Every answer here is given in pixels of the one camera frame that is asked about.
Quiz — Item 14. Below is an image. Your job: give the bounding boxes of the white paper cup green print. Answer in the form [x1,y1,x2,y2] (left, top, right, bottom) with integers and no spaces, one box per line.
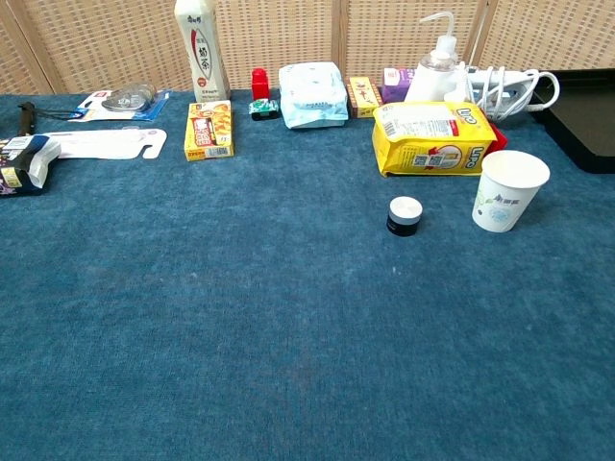
[472,150,551,234]

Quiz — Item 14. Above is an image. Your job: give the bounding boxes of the translucent wash bottle bent nozzle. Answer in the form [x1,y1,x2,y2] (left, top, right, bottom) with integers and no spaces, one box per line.
[419,11,461,66]

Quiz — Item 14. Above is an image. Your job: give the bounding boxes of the red yellow upright box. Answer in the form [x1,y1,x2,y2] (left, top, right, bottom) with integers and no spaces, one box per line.
[346,76,383,119]

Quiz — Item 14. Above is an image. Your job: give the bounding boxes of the woven wooden folding screen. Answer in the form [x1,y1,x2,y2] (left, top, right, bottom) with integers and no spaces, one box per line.
[0,0,615,96]

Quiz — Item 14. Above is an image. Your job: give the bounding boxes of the blue card blister pack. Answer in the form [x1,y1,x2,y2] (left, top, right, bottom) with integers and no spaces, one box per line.
[68,82,173,122]

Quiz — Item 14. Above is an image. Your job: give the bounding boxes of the white toothbrush package card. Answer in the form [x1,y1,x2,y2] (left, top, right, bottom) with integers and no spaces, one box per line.
[45,127,168,161]

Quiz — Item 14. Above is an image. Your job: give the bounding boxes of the purple white box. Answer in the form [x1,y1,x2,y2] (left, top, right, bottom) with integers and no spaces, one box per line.
[381,67,417,105]

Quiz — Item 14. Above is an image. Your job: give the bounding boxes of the small red block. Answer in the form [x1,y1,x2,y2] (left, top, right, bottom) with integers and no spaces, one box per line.
[251,67,273,103]

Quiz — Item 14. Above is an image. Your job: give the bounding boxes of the light blue wet wipes pack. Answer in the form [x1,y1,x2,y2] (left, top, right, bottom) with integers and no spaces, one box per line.
[278,61,349,130]

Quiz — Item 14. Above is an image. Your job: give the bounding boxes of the white power cord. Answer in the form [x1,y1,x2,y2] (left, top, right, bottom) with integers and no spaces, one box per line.
[473,65,561,122]

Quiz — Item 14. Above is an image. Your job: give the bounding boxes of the yellow Lipo snack bag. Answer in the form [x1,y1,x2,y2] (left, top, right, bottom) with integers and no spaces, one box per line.
[372,101,499,179]

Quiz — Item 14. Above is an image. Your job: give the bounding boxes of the black plastic tray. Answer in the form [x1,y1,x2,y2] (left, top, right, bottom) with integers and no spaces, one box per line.
[529,68,615,174]

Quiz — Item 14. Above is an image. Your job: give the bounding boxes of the white round lid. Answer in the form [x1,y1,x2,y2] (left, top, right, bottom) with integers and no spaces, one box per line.
[386,196,424,237]

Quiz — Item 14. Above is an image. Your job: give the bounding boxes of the blue table cloth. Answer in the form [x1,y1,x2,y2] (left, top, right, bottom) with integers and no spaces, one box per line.
[0,88,615,461]

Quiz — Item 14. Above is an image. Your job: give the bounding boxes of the black stick with strap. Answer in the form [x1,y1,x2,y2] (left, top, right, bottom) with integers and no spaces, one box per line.
[16,101,78,139]

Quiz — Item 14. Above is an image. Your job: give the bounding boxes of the dark blue printed pack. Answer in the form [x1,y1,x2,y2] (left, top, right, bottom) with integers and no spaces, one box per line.
[0,133,62,198]

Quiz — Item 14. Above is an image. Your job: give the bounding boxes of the small green candy pack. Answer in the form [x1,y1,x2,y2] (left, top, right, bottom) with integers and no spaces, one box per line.
[248,98,281,121]

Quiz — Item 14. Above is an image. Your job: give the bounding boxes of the milk tea bottle white cap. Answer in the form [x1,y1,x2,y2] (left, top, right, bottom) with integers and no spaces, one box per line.
[173,0,232,104]

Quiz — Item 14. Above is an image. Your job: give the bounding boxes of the yellow orange snack box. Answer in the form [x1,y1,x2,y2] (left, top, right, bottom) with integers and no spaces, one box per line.
[184,100,235,162]

